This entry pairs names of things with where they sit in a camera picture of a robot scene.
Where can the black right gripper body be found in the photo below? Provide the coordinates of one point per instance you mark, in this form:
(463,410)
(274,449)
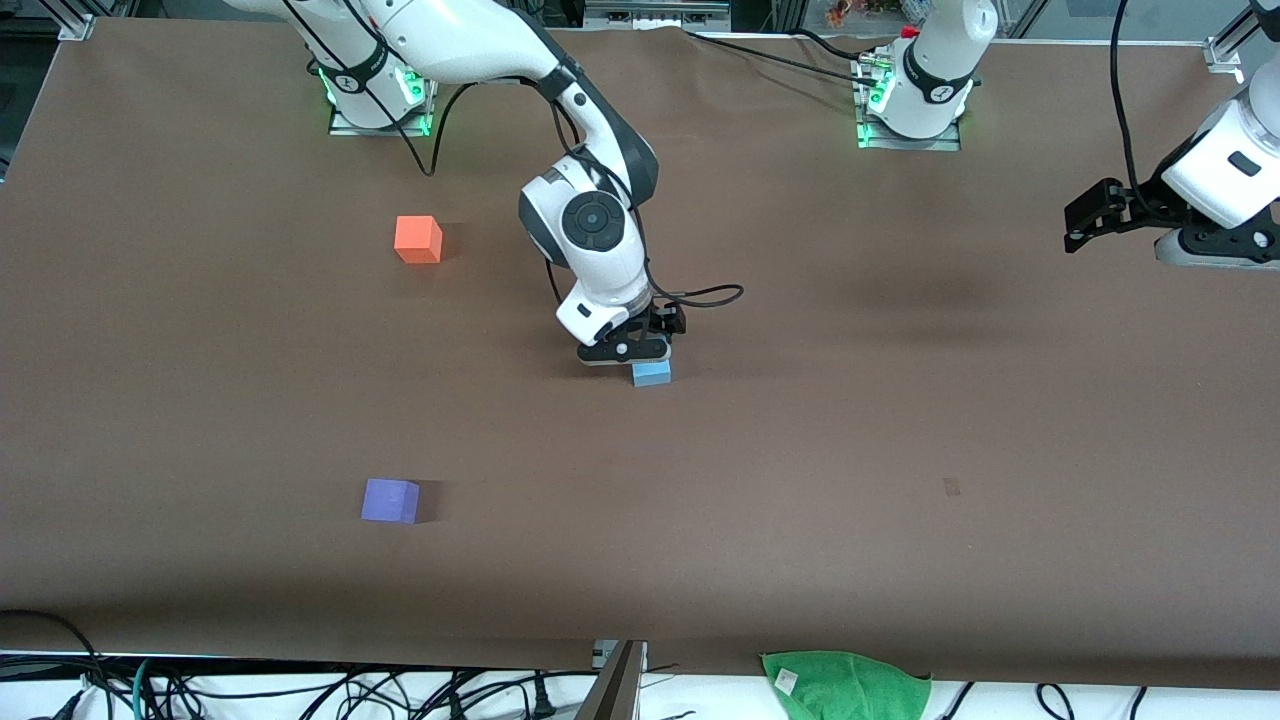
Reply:
(663,322)

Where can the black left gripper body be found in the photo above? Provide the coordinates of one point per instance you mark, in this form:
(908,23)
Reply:
(1146,205)

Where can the light blue foam block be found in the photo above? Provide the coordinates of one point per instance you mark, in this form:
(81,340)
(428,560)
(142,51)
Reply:
(652,376)

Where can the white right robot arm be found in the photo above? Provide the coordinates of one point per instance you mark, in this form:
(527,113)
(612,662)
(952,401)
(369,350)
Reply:
(590,225)

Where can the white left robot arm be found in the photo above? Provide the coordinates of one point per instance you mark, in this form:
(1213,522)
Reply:
(935,60)

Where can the orange foam block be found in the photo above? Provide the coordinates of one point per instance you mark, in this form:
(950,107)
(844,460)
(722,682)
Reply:
(418,240)

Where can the purple foam block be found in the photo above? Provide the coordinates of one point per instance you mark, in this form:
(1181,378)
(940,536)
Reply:
(390,501)

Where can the orange background object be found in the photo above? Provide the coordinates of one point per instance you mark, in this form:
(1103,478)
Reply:
(845,12)

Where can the aluminium profile bar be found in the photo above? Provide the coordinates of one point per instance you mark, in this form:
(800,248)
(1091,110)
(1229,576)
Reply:
(615,692)

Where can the green microfibre cloth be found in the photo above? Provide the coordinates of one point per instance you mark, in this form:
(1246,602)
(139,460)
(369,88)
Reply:
(850,690)

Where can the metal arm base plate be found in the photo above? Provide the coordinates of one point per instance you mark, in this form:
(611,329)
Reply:
(945,143)
(345,124)

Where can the metal table corner bracket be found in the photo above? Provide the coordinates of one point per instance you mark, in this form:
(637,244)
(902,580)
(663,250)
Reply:
(1224,52)
(78,25)

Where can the grey background frame rail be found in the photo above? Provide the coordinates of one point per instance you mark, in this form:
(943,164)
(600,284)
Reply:
(655,12)

